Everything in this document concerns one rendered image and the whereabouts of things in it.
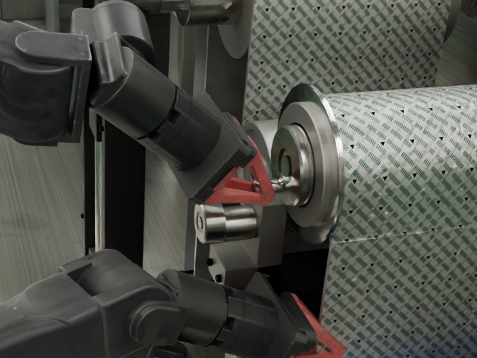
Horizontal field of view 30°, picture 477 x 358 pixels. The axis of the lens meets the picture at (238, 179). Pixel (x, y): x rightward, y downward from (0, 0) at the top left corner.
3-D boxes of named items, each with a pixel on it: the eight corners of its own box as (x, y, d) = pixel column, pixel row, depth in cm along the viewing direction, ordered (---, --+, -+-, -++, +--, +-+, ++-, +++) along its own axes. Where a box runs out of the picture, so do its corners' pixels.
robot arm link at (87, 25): (8, 146, 70) (15, 54, 65) (4, 64, 79) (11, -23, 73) (156, 153, 74) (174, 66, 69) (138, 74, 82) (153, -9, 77)
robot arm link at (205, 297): (177, 281, 73) (153, 255, 78) (143, 356, 73) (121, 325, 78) (245, 302, 76) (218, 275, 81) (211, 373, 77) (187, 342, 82)
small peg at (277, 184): (257, 186, 81) (255, 198, 81) (285, 183, 82) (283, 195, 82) (252, 177, 82) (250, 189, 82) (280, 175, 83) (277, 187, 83)
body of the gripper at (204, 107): (204, 210, 74) (140, 168, 70) (167, 150, 82) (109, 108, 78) (257, 155, 73) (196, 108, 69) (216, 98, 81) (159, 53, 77)
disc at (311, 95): (269, 192, 92) (284, 58, 84) (273, 192, 92) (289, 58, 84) (326, 276, 80) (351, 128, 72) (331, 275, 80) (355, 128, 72)
